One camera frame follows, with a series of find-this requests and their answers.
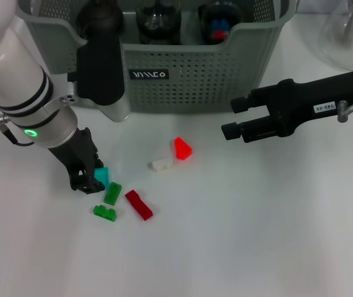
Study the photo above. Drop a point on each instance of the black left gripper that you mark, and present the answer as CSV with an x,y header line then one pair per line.
x,y
77,151

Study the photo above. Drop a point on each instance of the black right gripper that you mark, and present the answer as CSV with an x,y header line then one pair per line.
x,y
312,99

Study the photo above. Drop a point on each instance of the teal square plate brick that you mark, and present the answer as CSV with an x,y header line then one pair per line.
x,y
103,176

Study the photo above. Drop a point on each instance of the green notched brick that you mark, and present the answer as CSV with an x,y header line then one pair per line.
x,y
104,213

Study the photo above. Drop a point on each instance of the dark red long brick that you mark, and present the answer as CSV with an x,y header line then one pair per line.
x,y
139,205

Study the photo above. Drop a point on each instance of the small red brick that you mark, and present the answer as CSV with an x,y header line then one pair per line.
x,y
220,35

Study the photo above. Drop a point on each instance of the blue square plate brick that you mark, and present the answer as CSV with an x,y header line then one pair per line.
x,y
220,24

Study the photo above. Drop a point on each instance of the grey-green plastic storage bin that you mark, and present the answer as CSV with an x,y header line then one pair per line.
x,y
195,77

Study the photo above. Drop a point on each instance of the red wedge brick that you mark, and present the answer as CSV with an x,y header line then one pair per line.
x,y
182,150

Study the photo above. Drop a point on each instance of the small white brick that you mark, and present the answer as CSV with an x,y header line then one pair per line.
x,y
161,164

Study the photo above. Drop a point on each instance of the black teapot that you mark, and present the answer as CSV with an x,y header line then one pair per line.
x,y
100,15

